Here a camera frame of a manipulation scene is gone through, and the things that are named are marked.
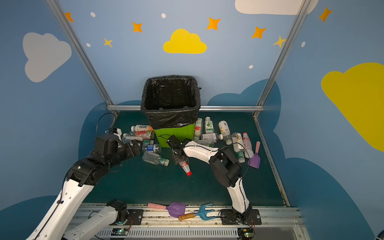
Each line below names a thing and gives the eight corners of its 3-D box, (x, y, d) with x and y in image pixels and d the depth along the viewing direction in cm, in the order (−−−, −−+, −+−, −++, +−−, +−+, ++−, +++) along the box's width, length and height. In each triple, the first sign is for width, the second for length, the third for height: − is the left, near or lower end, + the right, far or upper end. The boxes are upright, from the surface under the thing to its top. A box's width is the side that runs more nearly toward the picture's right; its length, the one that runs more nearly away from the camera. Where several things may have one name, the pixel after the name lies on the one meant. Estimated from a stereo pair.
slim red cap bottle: (245, 158, 97) (247, 154, 94) (239, 136, 109) (241, 132, 105) (253, 158, 97) (255, 154, 94) (246, 136, 109) (248, 132, 105)
